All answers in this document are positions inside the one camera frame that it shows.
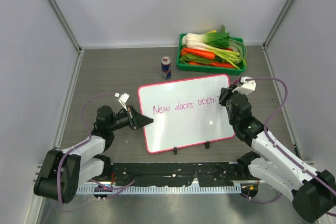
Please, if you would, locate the bok choy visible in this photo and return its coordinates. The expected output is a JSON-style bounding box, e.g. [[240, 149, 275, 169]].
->
[[181, 25, 230, 49]]

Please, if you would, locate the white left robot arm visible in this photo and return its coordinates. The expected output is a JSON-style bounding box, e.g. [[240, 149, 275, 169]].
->
[[33, 105, 154, 204]]

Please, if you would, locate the red bull can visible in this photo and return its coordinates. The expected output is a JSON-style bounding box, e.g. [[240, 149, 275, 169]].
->
[[161, 57, 171, 79]]

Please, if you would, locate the pink framed whiteboard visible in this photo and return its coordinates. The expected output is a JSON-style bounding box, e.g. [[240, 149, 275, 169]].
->
[[138, 74, 235, 154]]

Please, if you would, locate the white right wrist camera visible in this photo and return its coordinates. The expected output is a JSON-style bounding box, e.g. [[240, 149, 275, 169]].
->
[[233, 77, 256, 95]]

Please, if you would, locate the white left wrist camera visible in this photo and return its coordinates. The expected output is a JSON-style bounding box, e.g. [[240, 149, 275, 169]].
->
[[114, 93, 130, 110]]

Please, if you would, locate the left aluminium frame post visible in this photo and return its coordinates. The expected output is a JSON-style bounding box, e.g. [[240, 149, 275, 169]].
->
[[47, 0, 81, 52]]

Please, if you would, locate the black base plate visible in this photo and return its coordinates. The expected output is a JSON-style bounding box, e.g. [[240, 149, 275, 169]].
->
[[81, 162, 259, 187]]

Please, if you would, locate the green onion bunch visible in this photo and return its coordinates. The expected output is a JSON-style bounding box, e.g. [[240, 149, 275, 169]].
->
[[203, 39, 247, 69]]

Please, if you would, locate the aluminium frame post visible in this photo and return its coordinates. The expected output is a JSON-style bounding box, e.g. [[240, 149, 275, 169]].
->
[[47, 0, 81, 52], [263, 0, 296, 50]]

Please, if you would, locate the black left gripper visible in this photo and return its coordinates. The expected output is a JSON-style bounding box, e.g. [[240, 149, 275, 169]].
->
[[108, 105, 153, 132]]

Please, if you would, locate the green plastic tray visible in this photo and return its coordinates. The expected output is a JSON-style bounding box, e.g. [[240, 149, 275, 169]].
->
[[176, 34, 246, 76]]

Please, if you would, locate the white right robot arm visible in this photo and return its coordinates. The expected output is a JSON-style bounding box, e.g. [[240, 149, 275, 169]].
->
[[219, 84, 335, 223]]

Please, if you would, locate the white slotted cable duct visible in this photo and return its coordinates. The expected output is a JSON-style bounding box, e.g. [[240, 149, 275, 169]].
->
[[77, 184, 242, 195]]

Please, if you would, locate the orange carrot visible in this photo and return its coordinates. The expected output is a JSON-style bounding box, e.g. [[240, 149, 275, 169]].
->
[[181, 48, 216, 60]]

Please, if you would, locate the right aluminium frame post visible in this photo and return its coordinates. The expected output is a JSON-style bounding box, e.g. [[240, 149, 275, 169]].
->
[[263, 0, 296, 50]]

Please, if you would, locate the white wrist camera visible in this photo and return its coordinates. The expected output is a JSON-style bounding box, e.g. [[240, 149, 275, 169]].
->
[[114, 93, 130, 110], [233, 77, 256, 95]]

